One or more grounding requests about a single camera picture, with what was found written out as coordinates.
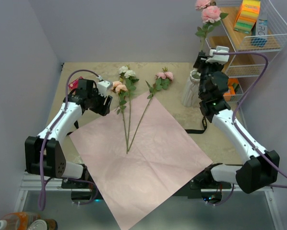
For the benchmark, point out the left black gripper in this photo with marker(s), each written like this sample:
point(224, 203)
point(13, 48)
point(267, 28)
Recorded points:
point(102, 109)

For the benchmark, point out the metal tin can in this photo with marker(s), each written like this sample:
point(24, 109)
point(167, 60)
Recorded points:
point(44, 224)

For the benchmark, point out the white rose stem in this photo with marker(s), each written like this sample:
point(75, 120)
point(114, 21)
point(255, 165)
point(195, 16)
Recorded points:
point(128, 77)

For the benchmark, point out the orange green sponge pack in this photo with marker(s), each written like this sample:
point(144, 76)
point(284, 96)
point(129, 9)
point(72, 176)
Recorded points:
point(234, 82)

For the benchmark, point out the colourful sponge pack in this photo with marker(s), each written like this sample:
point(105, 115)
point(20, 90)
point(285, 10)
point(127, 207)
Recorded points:
point(247, 16)

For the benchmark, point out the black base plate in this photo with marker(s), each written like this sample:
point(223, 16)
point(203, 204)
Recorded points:
point(201, 186)

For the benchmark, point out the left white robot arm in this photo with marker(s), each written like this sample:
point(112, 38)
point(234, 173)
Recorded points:
point(43, 153)

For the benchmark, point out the orange juice bottle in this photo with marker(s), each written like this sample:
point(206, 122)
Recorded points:
point(18, 220)

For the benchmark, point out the orange box on shelf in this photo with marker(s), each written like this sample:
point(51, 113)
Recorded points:
point(230, 94)

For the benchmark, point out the peach rose stem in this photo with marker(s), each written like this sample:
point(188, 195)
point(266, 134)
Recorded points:
point(122, 93)

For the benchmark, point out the pink wrapping paper sheet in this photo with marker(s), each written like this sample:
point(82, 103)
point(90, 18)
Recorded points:
point(162, 159)

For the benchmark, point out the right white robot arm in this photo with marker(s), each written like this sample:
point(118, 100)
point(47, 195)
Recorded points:
point(259, 168)

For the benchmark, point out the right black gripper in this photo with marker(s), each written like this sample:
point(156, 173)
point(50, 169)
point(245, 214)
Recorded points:
point(200, 63)

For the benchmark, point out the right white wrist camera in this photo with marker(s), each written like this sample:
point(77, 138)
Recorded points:
point(218, 55)

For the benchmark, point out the white ribbed vase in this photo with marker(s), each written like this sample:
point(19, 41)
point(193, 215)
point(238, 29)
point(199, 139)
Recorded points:
point(190, 96)

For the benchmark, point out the blue white tall box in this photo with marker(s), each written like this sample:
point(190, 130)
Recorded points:
point(260, 30)

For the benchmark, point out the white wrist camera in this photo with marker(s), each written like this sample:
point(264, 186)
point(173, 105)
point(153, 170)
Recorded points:
point(218, 55)
point(103, 87)

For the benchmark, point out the pink rose stem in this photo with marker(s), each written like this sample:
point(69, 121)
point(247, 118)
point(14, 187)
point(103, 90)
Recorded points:
point(211, 16)
point(162, 82)

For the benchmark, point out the white wire shelf rack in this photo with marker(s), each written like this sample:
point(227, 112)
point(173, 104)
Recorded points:
point(247, 66)

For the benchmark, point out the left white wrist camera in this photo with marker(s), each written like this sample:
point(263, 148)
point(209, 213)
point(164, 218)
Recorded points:
point(103, 87)

